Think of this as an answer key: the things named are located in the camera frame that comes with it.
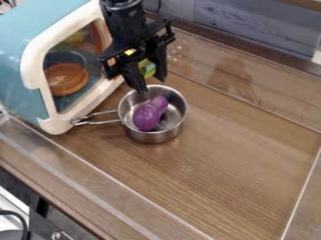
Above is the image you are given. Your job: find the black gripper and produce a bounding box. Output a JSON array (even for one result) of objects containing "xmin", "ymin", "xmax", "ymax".
[{"xmin": 99, "ymin": 0, "xmax": 173, "ymax": 94}]

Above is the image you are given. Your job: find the yellow toy banana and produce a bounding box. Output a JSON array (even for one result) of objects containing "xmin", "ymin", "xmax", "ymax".
[{"xmin": 139, "ymin": 59, "xmax": 155, "ymax": 79}]

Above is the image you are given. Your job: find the silver metal pot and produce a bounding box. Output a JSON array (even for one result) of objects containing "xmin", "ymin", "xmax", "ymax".
[{"xmin": 69, "ymin": 84, "xmax": 188, "ymax": 143}]

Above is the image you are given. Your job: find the purple toy eggplant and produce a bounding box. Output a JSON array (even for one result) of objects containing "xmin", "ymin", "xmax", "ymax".
[{"xmin": 132, "ymin": 96, "xmax": 168, "ymax": 131}]

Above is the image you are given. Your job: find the blue toy microwave oven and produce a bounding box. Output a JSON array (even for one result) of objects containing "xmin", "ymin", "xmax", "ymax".
[{"xmin": 0, "ymin": 0, "xmax": 123, "ymax": 135}]

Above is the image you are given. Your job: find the black cable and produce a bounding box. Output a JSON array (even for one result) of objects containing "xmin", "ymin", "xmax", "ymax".
[{"xmin": 0, "ymin": 209, "xmax": 30, "ymax": 240}]

